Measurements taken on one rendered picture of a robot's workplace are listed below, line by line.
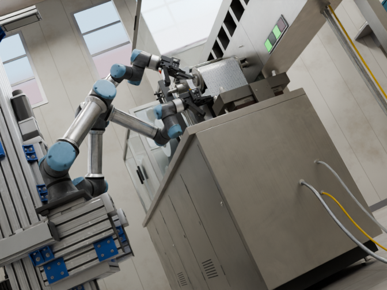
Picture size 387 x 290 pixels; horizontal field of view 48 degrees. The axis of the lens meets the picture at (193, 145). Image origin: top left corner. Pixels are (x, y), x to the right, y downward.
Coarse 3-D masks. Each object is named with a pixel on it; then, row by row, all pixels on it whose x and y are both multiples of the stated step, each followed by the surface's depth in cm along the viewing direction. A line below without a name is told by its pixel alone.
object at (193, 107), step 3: (189, 102) 231; (189, 105) 231; (192, 105) 231; (195, 105) 231; (189, 108) 233; (192, 108) 231; (195, 108) 230; (198, 108) 231; (192, 111) 234; (195, 111) 231; (198, 111) 230; (201, 111) 231; (195, 114) 234; (198, 114) 231; (201, 114) 230; (204, 114) 231; (201, 117) 233
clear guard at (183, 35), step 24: (144, 0) 273; (168, 0) 269; (192, 0) 266; (216, 0) 263; (144, 24) 295; (168, 24) 292; (192, 24) 288; (144, 48) 322; (168, 48) 318; (192, 48) 313
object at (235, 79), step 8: (232, 72) 245; (240, 72) 246; (208, 80) 241; (216, 80) 242; (224, 80) 243; (232, 80) 244; (240, 80) 245; (208, 88) 239; (216, 88) 240; (224, 88) 241; (232, 88) 242
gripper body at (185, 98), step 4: (196, 88) 234; (188, 92) 234; (192, 92) 232; (196, 92) 235; (180, 96) 232; (184, 96) 233; (188, 96) 233; (192, 96) 232; (196, 96) 233; (200, 96) 234; (184, 100) 232; (188, 100) 233; (192, 100) 233; (196, 100) 231; (184, 104) 229; (196, 104) 233; (200, 104) 236; (184, 108) 230
